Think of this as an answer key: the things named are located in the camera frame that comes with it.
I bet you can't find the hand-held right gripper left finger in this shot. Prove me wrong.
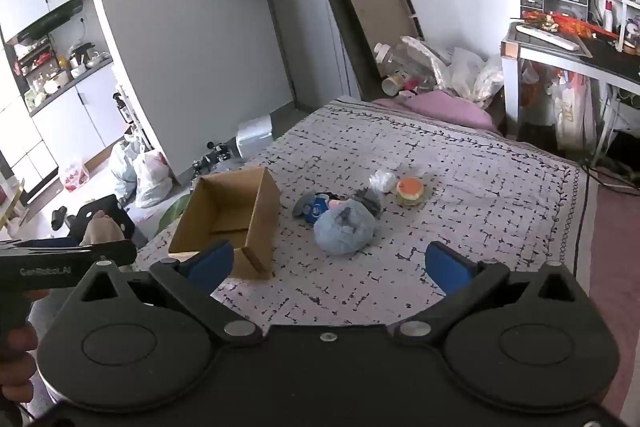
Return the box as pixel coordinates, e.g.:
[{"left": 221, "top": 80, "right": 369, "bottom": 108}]
[{"left": 75, "top": 240, "right": 264, "bottom": 349}]

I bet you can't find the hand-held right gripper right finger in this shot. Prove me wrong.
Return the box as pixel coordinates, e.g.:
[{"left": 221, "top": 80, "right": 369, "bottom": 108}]
[{"left": 394, "top": 240, "right": 589, "bottom": 344}]

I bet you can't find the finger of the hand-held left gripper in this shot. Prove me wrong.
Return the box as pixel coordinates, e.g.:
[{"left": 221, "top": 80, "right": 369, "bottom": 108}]
[
  {"left": 75, "top": 240, "right": 137, "bottom": 266},
  {"left": 0, "top": 236, "right": 97, "bottom": 254}
]

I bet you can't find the brown cardboard box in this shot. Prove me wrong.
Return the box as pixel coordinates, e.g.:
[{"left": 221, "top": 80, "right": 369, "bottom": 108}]
[{"left": 168, "top": 166, "right": 281, "bottom": 281}]

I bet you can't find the burger plush toy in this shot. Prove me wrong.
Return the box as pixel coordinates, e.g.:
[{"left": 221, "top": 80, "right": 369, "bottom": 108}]
[{"left": 396, "top": 177, "right": 427, "bottom": 208}]

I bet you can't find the black lace cloth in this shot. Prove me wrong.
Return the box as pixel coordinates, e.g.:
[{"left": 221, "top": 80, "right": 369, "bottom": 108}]
[{"left": 350, "top": 187, "right": 384, "bottom": 218}]

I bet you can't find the grey-blue soft cloth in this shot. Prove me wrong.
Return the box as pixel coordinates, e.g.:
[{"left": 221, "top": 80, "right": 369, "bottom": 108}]
[{"left": 313, "top": 199, "right": 376, "bottom": 256}]

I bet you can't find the clear white plastic bag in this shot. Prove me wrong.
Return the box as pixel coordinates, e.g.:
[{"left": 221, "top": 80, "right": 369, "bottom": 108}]
[{"left": 369, "top": 169, "right": 397, "bottom": 194}]

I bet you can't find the blue and white packet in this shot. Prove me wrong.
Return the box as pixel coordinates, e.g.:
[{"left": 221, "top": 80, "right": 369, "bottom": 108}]
[{"left": 293, "top": 192, "right": 346, "bottom": 224}]

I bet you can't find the person's left hand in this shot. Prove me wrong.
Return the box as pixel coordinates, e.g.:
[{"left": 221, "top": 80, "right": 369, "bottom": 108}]
[{"left": 0, "top": 323, "right": 39, "bottom": 403}]

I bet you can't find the person's foot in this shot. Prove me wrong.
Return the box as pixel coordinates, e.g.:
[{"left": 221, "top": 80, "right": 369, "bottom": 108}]
[{"left": 81, "top": 210, "right": 125, "bottom": 246}]

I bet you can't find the black dotted slipper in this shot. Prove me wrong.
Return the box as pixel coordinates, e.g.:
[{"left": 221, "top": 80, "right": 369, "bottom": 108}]
[{"left": 67, "top": 194, "right": 136, "bottom": 242}]

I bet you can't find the green cloth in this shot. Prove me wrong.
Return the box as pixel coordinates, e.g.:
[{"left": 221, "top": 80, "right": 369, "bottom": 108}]
[{"left": 154, "top": 197, "right": 192, "bottom": 238}]

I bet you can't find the red and white bag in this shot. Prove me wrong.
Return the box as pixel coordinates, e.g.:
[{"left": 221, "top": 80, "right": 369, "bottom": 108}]
[{"left": 59, "top": 159, "right": 92, "bottom": 192}]

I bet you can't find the white plastic bag red print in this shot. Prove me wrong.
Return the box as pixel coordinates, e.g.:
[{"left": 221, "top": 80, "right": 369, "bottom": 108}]
[{"left": 134, "top": 151, "right": 173, "bottom": 209}]

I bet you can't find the grey-white plastic bag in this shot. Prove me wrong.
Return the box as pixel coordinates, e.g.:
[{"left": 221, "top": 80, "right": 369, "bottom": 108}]
[{"left": 109, "top": 138, "right": 143, "bottom": 200}]

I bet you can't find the white foam box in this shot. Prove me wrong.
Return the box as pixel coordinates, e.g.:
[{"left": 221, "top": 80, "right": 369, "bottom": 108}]
[{"left": 235, "top": 116, "right": 276, "bottom": 158}]

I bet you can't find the black bottle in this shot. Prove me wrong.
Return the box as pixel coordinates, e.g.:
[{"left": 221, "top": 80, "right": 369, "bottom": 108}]
[{"left": 113, "top": 93, "right": 135, "bottom": 125}]

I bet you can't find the pink pillow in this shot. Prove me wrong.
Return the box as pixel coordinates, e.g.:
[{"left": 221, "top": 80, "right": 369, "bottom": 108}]
[{"left": 372, "top": 89, "right": 501, "bottom": 132}]

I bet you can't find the kitchen counter with cookware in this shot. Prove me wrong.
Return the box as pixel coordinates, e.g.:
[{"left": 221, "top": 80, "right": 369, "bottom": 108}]
[{"left": 12, "top": 34, "right": 116, "bottom": 115}]

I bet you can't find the pile of white plastic bags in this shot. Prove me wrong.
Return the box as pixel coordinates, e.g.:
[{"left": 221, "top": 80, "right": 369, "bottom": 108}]
[{"left": 400, "top": 36, "right": 505, "bottom": 108}]

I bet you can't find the plastic bag under desk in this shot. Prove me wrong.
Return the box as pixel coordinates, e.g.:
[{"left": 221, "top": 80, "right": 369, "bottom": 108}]
[{"left": 547, "top": 72, "right": 598, "bottom": 152}]

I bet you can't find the clear plastic jar white lid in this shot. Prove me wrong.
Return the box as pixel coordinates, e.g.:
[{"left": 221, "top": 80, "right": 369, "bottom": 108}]
[{"left": 373, "top": 42, "right": 436, "bottom": 90}]

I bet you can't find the black range hood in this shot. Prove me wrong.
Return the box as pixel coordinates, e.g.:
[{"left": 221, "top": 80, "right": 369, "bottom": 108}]
[{"left": 4, "top": 0, "right": 85, "bottom": 45}]

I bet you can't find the white desk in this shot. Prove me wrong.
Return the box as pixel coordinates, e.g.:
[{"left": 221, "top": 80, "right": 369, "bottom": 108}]
[{"left": 501, "top": 21, "right": 640, "bottom": 142}]

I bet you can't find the grey door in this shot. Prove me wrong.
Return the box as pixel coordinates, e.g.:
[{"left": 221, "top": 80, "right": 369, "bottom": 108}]
[{"left": 260, "top": 0, "right": 377, "bottom": 110}]

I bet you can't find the brown folded board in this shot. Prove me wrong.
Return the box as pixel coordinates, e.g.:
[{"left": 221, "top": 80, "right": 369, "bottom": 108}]
[{"left": 326, "top": 0, "right": 425, "bottom": 102}]

